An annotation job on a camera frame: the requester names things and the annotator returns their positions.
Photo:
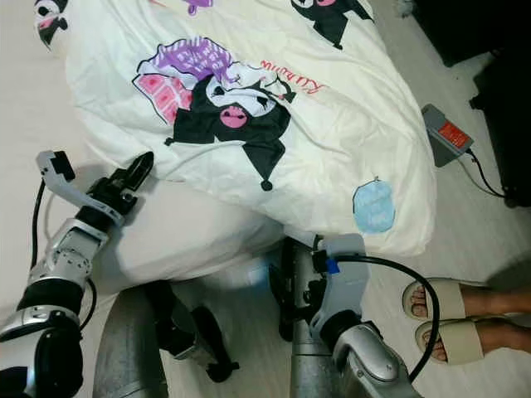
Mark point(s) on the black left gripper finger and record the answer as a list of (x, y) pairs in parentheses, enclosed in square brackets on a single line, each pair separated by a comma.
[(138, 172)]

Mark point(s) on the cream cartoon print quilt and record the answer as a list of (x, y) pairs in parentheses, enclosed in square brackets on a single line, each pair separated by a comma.
[(323, 99)]

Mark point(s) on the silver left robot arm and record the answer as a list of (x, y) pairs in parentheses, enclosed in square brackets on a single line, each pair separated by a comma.
[(50, 315)]

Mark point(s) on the silver right robot leg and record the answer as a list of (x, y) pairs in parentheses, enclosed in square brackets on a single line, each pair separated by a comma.
[(299, 356)]

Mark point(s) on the silver robot leg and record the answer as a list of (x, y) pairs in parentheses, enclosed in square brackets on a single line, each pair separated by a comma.
[(133, 356), (299, 356)]

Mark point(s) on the beige slide sandal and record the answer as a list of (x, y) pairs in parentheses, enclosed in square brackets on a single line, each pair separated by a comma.
[(456, 340), (444, 298)]

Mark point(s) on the silver left robot leg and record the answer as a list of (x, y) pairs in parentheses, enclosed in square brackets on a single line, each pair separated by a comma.
[(133, 356)]

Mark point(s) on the person's right foot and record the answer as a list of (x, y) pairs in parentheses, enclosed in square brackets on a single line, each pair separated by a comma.
[(498, 303)]

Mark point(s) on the person's foot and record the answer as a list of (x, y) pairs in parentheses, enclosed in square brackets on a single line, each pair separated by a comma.
[(502, 336), (498, 303)]

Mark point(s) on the person's left foot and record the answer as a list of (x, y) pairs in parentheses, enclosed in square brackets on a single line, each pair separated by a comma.
[(502, 336)]

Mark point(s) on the grey adapter with red label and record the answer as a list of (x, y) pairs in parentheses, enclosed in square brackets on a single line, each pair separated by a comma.
[(444, 137)]

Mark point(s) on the black furniture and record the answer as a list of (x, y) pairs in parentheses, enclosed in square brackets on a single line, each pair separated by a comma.
[(506, 108)]

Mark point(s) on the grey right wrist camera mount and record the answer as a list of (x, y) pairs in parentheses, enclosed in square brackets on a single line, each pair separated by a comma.
[(344, 274)]

